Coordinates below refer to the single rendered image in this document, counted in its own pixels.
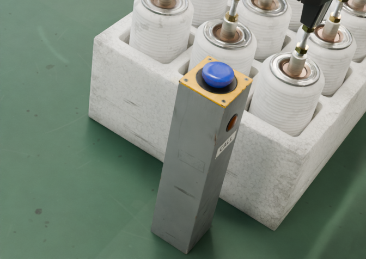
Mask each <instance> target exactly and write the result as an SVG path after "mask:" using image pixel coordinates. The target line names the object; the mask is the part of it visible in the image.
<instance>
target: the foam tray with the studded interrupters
mask: <svg viewBox="0 0 366 259"><path fill-rule="evenodd" d="M132 14H133V12H131V13H130V14H128V15H127V16H125V17H124V18H122V19H121V20H119V21H118V22H117V23H115V24H114V25H112V26H110V27H109V28H107V29H106V30H104V31H103V32H102V33H100V34H99V35H97V36H96V37H95V38H94V46H93V61H92V69H91V84H90V99H89V114H88V115H89V117H90V118H92V119H93V120H95V121H97V122H98V123H100V124H102V125H103V126H105V127H107V128H108V129H110V130H111V131H113V132H114V133H116V134H118V135H119V136H121V137H123V138H124V139H126V140H127V141H129V142H131V143H133V144H134V145H136V146H137V147H139V148H140V149H142V150H144V151H145V152H147V153H148V154H150V155H152V156H153V157H155V158H157V159H158V160H160V161H161V162H164V157H165V153H166V147H167V142H168V136H169V131H170V125H171V121H172V116H173V110H174V105H175V99H176V94H177V90H178V85H179V80H180V79H181V78H182V77H183V76H184V75H185V74H187V73H188V68H189V64H190V59H191V54H192V48H193V44H194V38H195V35H196V31H197V29H196V28H195V27H193V26H191V30H190V35H189V39H188V44H187V50H186V51H184V52H183V53H182V54H180V55H179V56H178V57H177V58H176V59H174V60H173V61H172V62H171V63H169V64H162V63H160V62H158V61H157V60H155V59H153V58H151V57H149V56H148V55H146V54H144V53H142V52H140V51H139V50H137V49H135V48H133V47H131V46H130V45H129V42H130V33H131V23H132ZM296 35H297V32H293V31H291V30H289V29H288V30H287V32H286V35H285V39H284V42H283V45H282V49H281V51H280V53H282V52H291V50H292V47H293V44H294V41H295V38H296ZM261 66H262V63H261V62H259V61H257V60H255V59H253V62H252V66H251V70H250V72H249V78H251V79H253V82H252V85H251V88H250V91H249V95H248V99H247V102H246V105H245V109H244V112H243V116H242V119H241V122H240V126H239V130H238V133H237V136H236V139H235V143H234V147H233V150H232V153H231V157H230V160H229V164H228V167H227V171H226V174H225V177H224V181H223V184H222V188H221V192H220V194H219V198H221V199H223V200H224V201H226V202H228V203H229V204H231V205H233V206H234V207H236V208H237V209H239V210H241V211H242V212H244V213H246V214H247V215H249V216H250V217H252V218H253V219H255V220H257V221H258V222H260V223H262V224H263V225H265V226H267V227H268V228H270V229H271V230H273V231H275V230H276V229H277V227H278V226H279V225H280V224H281V222H282V221H283V220H284V218H285V217H286V216H287V215H288V213H289V212H290V211H291V209H292V208H293V207H294V205H295V204H296V202H298V200H299V199H300V197H301V196H302V195H303V193H304V192H305V191H306V189H307V188H308V187H309V186H310V184H311V183H312V182H313V180H314V179H315V178H316V176H317V175H318V173H319V172H320V171H321V170H322V168H323V167H324V166H325V164H326V163H327V162H328V160H329V159H330V158H331V157H332V155H333V154H334V153H335V151H336V150H337V148H338V147H339V146H340V145H341V143H342V142H343V141H344V139H345V138H346V137H347V135H348V134H349V133H350V132H351V130H352V129H353V128H354V126H355V125H356V123H358V121H359V120H360V118H361V117H362V116H363V114H364V113H365V112H366V57H365V58H364V59H363V61H362V62H361V63H355V62H353V61H351V63H350V66H349V68H348V71H347V73H346V75H345V78H344V80H343V83H342V85H341V87H340V88H339V89H338V90H337V91H336V93H335V94H334V95H333V96H332V97H325V96H323V95H320V98H319V100H318V103H317V105H316V108H315V111H314V113H313V116H312V119H311V121H310V123H309V125H308V126H307V127H306V128H305V129H304V130H303V132H302V133H301V134H300V135H299V136H298V137H292V136H290V135H288V134H286V133H285V132H283V131H281V130H279V129H277V128H276V127H274V126H272V125H270V124H268V123H267V122H265V121H263V120H262V119H260V118H258V117H256V116H254V115H253V114H251V113H249V112H248V110H249V107H250V104H251V101H252V97H253V94H254V90H255V86H256V84H257V80H258V77H259V73H260V70H261Z"/></svg>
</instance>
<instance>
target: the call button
mask: <svg viewBox="0 0 366 259"><path fill-rule="evenodd" d="M202 76H203V78H204V80H205V81H206V83H207V84H208V85H210V86H212V87H215V88H223V87H226V86H227V85H229V84H230V83H231V82H232V81H233V78H234V71H233V69H232V68H231V67H230V66H229V65H227V64H225V63H223V62H219V61H212V62H209V63H207V64H205V65H204V67H203V70H202Z"/></svg>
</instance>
